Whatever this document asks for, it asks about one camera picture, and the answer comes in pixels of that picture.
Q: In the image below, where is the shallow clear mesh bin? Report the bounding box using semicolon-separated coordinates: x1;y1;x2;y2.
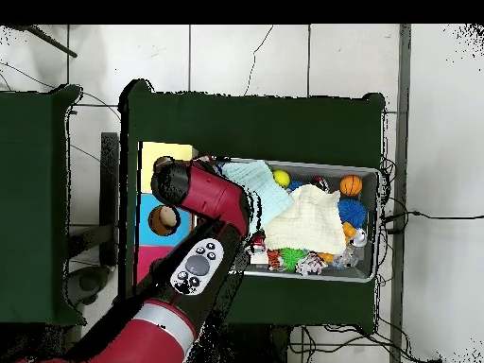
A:
191;156;382;285

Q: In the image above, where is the dark thin rod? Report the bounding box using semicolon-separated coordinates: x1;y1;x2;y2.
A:
21;26;79;60

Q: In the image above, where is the red and white toy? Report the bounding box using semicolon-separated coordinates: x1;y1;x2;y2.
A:
248;233;268;266

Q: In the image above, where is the green cloth side table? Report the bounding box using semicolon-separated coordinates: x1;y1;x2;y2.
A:
0;84;84;328

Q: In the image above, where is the black flat panel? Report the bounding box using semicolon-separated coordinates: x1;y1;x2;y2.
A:
100;131;122;268

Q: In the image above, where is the yellow ball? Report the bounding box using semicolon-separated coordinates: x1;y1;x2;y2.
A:
272;169;291;189

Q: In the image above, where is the cream waffle cloth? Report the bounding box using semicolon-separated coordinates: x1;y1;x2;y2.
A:
264;184;348;257

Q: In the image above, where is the dark green table cloth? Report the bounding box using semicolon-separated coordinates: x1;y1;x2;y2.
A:
119;78;387;334

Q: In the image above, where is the blue spiky ball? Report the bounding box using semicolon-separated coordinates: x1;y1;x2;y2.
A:
337;198;369;230

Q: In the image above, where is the light blue waffle cloth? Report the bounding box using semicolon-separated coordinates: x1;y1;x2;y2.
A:
220;160;295;234

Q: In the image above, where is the beige round object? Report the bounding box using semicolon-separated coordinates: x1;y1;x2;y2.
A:
154;206;182;233

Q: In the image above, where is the orange basketball toy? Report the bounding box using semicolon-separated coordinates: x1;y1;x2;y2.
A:
339;174;364;198

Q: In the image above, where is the orange striped tiger toy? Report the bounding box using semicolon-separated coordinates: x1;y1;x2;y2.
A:
264;249;285;273

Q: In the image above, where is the green spiky ball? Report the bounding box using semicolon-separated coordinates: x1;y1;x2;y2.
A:
278;248;307;273

